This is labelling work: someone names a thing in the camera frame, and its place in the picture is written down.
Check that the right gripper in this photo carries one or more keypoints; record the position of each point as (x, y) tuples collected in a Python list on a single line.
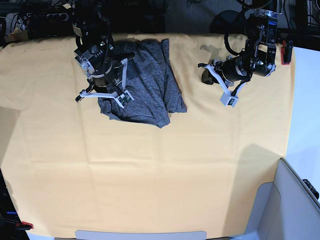
[(108, 85)]

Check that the grey long-sleeve T-shirt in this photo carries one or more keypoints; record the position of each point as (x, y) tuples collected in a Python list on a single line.
[(151, 82)]

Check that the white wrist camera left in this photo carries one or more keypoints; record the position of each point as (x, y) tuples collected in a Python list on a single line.
[(228, 100)]

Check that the red clamp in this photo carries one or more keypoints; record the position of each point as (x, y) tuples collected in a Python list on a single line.
[(286, 52), (23, 226)]

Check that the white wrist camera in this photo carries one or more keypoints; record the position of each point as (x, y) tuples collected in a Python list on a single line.
[(125, 98), (228, 100)]

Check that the red clamp left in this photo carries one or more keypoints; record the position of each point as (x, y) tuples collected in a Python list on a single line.
[(23, 226)]

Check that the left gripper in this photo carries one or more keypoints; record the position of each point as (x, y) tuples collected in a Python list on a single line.
[(225, 73)]

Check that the white storage bin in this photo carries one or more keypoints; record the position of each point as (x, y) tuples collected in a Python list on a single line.
[(284, 209)]

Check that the black remote on bin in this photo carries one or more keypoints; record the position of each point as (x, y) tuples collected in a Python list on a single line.
[(311, 188)]

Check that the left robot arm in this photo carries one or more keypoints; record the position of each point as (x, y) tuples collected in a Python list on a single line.
[(259, 19)]

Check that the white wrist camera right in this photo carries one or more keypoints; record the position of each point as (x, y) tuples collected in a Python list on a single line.
[(125, 98)]

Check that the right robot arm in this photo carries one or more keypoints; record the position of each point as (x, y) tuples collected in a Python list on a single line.
[(93, 36)]

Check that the red clamp right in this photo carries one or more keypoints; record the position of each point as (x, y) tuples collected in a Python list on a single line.
[(286, 52)]

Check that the black round base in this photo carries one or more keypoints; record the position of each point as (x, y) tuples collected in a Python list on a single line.
[(228, 21)]

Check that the yellow table cloth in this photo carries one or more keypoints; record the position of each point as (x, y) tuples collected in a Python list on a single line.
[(68, 167)]

